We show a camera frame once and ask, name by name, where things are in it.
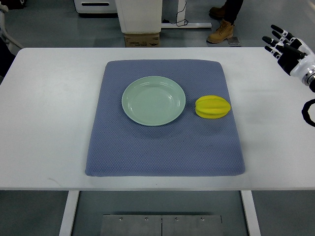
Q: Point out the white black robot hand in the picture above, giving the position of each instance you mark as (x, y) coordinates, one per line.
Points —
(292, 54)

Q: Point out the yellow starfruit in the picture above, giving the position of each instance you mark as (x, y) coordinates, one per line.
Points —
(212, 107)

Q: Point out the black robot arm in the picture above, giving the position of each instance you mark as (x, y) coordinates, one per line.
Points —
(311, 83)

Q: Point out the grey floor plate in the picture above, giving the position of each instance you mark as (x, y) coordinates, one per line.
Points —
(234, 42)

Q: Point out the light green plate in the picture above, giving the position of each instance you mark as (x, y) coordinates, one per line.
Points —
(153, 101)

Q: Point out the tan work boot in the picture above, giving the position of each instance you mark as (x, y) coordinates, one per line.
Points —
(217, 12)
(223, 32)

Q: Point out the person dark trousers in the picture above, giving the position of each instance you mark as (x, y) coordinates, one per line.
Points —
(232, 8)

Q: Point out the white desk foot bar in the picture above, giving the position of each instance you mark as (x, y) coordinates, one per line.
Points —
(186, 26)

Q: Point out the blue textured mat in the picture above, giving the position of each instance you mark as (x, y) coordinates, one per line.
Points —
(188, 146)

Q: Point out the cardboard box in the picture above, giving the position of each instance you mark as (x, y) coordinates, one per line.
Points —
(143, 40)

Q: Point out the white right table leg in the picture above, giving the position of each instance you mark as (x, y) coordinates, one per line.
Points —
(250, 213)

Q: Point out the white table leg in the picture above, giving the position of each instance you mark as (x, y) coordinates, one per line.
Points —
(69, 213)
(250, 213)

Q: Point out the white cabinet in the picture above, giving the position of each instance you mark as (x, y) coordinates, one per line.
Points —
(139, 16)

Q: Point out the white machine with slot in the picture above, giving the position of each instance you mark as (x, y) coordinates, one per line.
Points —
(95, 7)

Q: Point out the white left table leg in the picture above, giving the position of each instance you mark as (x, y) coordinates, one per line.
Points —
(69, 213)

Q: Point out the metal base plate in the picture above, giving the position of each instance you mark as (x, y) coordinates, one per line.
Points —
(161, 225)

